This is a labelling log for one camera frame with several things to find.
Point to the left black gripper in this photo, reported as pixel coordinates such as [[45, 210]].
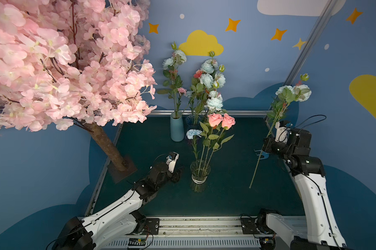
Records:
[[174, 174]]

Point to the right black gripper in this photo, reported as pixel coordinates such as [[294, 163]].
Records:
[[270, 146]]

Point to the clear ribbed glass vase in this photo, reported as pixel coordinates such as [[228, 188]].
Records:
[[199, 183]]

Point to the blue carnation stem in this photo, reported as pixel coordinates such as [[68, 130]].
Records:
[[194, 137]]

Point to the blue rose stem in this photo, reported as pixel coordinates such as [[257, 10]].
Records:
[[285, 95]]

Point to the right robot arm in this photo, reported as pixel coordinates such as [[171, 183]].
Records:
[[308, 174]]

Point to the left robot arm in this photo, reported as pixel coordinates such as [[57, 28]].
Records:
[[122, 217]]

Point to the light blue ceramic vase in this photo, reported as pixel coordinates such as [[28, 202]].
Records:
[[176, 127]]

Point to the purple ribbed glass vase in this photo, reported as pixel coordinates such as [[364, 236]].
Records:
[[193, 122]]

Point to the blue flower bunch purple vase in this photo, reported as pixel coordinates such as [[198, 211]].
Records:
[[204, 96]]

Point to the pink rose stem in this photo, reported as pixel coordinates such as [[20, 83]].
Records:
[[214, 131]]

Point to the pink cherry blossom tree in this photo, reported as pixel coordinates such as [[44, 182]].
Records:
[[74, 63]]

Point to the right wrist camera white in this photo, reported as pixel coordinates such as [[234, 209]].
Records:
[[282, 131]]

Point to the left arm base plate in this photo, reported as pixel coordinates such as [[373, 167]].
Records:
[[147, 225]]

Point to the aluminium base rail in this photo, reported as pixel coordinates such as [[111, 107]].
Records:
[[197, 233]]

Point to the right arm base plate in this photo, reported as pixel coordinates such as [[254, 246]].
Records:
[[249, 226]]

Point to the aluminium frame corner post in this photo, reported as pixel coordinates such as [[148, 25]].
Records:
[[322, 10]]

